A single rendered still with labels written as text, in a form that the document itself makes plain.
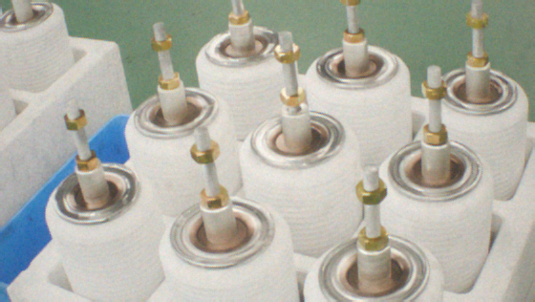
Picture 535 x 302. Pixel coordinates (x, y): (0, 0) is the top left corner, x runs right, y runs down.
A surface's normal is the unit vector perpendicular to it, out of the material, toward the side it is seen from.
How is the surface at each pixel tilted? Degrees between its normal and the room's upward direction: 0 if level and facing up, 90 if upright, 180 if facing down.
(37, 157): 90
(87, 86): 90
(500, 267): 0
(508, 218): 0
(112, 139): 88
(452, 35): 0
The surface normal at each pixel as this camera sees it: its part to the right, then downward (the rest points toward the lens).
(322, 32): -0.12, -0.80
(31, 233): 0.87, 0.16
